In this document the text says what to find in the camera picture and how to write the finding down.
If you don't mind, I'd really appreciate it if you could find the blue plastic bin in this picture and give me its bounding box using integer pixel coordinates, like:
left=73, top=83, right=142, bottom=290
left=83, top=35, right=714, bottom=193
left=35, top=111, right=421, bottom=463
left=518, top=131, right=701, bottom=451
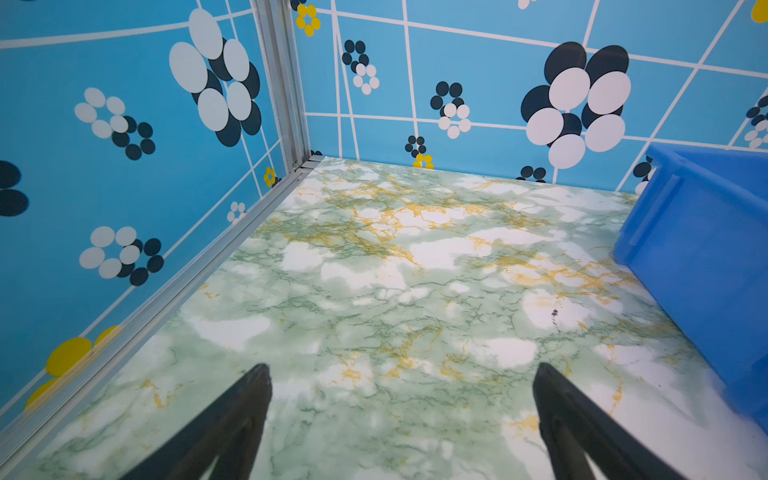
left=613, top=145, right=767, bottom=428

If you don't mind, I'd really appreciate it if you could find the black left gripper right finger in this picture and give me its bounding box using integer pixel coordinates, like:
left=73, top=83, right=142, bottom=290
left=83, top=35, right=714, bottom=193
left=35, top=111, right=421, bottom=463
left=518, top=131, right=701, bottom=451
left=533, top=363, right=682, bottom=479

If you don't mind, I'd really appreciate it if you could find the aluminium frame rail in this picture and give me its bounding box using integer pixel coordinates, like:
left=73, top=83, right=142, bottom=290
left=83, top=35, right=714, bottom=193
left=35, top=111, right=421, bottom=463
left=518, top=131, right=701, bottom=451
left=1, top=1, right=307, bottom=473

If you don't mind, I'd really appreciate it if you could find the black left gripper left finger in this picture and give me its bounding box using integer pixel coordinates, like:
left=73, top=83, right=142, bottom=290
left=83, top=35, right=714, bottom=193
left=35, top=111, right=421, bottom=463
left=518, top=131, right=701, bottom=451
left=123, top=363, right=273, bottom=479

